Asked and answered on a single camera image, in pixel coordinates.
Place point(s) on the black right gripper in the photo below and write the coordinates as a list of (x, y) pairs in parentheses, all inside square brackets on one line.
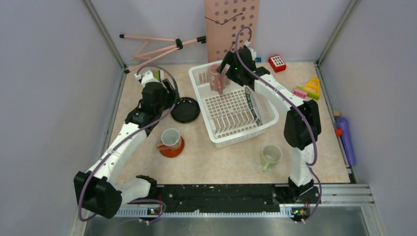
[(229, 60)]

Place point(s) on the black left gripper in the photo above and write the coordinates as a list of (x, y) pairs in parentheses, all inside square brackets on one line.
[(171, 95)]

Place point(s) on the pink ghost mug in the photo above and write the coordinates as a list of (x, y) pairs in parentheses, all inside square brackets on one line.
[(218, 81)]

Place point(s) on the orange white mug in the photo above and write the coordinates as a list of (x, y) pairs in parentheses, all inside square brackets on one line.
[(170, 140)]

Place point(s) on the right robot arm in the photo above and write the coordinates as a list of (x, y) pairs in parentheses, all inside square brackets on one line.
[(302, 119)]

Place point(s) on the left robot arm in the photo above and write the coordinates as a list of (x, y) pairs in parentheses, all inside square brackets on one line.
[(97, 189)]

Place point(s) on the white plastic dish rack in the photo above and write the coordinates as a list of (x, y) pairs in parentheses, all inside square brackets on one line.
[(227, 117)]

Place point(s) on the striped toy block stack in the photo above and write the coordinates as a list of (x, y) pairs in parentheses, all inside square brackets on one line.
[(159, 75)]

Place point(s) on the black plate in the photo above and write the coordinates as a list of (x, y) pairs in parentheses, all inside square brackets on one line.
[(186, 110)]

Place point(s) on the red toy block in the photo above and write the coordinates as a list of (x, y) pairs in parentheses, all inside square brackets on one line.
[(277, 63)]

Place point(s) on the pink perforated board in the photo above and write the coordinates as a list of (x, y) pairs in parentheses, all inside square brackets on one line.
[(224, 19)]

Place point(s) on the pink tripod stand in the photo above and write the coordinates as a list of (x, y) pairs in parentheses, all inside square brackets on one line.
[(146, 57)]

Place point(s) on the orange saucer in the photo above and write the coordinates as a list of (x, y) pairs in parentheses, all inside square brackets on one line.
[(173, 153)]

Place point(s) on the pink toy brick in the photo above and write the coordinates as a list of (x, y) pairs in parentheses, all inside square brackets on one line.
[(300, 93)]

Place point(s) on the yellow green toy triangle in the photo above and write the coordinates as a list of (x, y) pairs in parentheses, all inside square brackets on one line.
[(312, 89)]

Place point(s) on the green mug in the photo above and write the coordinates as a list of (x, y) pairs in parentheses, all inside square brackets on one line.
[(270, 156)]

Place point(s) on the small wooden block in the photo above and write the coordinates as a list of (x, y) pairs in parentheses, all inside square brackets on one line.
[(336, 114)]

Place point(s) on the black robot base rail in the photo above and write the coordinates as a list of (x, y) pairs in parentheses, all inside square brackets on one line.
[(230, 199)]

